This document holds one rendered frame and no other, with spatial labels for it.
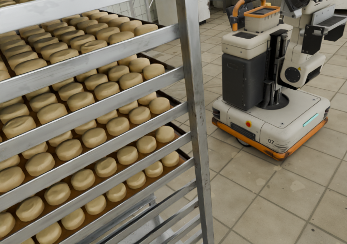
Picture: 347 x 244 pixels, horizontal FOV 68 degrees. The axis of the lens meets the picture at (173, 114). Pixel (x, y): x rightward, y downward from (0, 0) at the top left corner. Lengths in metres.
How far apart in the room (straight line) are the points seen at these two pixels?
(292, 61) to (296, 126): 0.43
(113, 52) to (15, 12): 0.15
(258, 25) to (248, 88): 0.41
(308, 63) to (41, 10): 1.55
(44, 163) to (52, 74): 0.19
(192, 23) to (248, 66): 1.26
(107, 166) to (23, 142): 0.21
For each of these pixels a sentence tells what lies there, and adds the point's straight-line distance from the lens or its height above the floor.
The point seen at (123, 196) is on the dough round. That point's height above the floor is 0.87.
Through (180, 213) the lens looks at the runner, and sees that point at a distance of 0.83.
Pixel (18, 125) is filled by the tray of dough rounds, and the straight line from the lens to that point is 0.52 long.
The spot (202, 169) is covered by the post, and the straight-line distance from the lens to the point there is 0.72.
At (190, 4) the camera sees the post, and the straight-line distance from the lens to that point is 0.51.
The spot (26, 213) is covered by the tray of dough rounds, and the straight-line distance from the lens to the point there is 0.62.
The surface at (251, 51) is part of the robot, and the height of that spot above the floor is 0.75.
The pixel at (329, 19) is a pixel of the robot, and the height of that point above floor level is 0.91.
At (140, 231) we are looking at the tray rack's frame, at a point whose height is 0.15.
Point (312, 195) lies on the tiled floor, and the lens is 1.85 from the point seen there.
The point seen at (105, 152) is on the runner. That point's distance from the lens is 0.55.
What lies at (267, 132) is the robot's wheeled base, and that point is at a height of 0.25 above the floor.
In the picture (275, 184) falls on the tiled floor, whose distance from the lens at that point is 1.85.
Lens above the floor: 1.38
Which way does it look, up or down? 33 degrees down
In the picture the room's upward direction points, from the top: 9 degrees counter-clockwise
